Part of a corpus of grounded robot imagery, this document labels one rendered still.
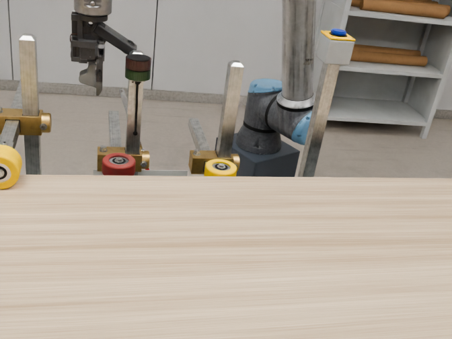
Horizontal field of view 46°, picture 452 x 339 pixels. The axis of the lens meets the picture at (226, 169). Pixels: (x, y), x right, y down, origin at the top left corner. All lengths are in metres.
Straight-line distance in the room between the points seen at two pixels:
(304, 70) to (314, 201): 0.71
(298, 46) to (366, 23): 2.53
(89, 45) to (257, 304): 0.77
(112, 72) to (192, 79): 0.60
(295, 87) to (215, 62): 2.26
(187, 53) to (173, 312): 3.29
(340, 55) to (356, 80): 3.02
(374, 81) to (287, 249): 3.51
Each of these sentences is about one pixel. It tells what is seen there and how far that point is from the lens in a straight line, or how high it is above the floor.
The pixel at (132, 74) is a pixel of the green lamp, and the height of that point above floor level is 1.11.
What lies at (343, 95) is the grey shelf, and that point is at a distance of 4.46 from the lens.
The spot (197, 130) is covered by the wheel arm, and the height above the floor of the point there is 0.86.
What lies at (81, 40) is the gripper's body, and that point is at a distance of 1.39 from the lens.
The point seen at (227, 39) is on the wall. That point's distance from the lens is 4.08.
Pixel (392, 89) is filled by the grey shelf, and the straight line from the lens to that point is 4.61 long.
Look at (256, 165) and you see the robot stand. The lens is 2.06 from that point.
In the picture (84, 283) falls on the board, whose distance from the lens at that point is 0.95.
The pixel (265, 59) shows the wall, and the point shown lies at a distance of 4.18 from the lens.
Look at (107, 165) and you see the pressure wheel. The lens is 1.29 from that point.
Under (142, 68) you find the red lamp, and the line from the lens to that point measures 1.27.
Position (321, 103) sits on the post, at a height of 1.04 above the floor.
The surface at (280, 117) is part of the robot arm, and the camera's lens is 1.97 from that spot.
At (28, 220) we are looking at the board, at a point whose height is 0.90.
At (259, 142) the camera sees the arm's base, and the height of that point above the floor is 0.64.
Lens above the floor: 1.52
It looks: 28 degrees down
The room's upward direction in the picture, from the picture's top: 8 degrees clockwise
